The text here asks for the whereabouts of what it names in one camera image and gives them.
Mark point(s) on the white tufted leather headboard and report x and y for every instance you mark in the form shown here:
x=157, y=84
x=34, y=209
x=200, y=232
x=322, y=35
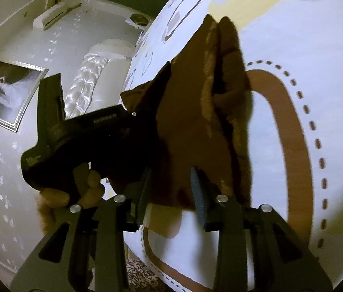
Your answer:
x=89, y=73

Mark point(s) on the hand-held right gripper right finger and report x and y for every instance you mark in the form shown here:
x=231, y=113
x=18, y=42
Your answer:
x=197, y=194

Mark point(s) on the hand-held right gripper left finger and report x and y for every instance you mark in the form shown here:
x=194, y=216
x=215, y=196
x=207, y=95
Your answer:
x=142, y=194

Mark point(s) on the patterned white bed sheet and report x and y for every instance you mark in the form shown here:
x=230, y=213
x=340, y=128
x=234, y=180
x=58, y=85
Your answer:
x=336, y=82

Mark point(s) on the patterned floor rug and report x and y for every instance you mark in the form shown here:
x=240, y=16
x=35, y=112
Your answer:
x=142, y=275

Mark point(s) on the brown plaid sweater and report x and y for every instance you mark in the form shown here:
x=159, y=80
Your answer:
x=183, y=121

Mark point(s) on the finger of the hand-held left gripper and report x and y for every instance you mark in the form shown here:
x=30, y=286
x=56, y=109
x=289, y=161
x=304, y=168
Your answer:
x=156, y=91

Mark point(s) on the person's left hand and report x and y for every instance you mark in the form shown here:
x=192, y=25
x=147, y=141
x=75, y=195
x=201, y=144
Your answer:
x=89, y=188

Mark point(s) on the white wall air conditioner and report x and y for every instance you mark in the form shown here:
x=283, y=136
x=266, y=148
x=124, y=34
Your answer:
x=49, y=16

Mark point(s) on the framed wall picture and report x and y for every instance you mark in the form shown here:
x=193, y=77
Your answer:
x=4, y=91

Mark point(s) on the small round mirror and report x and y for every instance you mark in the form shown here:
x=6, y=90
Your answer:
x=138, y=19

